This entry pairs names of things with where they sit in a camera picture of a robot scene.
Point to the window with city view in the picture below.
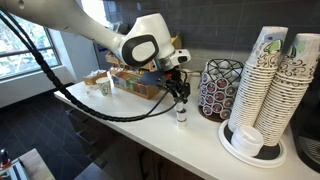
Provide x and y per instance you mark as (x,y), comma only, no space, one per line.
(16,63)

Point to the wooden tiered condiment organizer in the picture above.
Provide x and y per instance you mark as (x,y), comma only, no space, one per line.
(113,60)

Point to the stack of white lids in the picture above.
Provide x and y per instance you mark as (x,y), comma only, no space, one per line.
(247,140)

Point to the white round tray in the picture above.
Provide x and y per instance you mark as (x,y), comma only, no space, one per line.
(253,162)

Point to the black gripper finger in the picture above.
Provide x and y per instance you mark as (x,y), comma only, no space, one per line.
(176,95)
(186,92)

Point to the dark stool top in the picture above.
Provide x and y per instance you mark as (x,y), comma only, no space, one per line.
(91,173)

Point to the dark wrist camera box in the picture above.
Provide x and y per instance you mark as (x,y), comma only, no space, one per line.
(153,78)

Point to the dark wood counter cabinet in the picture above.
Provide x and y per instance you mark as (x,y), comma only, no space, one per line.
(126,156)

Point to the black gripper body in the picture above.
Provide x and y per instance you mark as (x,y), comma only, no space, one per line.
(174,83)

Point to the bright window pane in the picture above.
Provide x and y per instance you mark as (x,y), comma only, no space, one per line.
(96,8)

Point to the light wooden table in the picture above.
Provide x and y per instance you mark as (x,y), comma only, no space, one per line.
(36,166)

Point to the black coffee machine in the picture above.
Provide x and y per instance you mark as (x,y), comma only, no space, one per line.
(310,133)

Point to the small wooden packet box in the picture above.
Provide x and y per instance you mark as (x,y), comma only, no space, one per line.
(94,78)

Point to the tall stack paper cups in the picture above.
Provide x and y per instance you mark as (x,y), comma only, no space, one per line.
(283,106)
(253,86)

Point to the red and black clamp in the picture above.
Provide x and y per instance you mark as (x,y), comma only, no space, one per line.
(4,159)

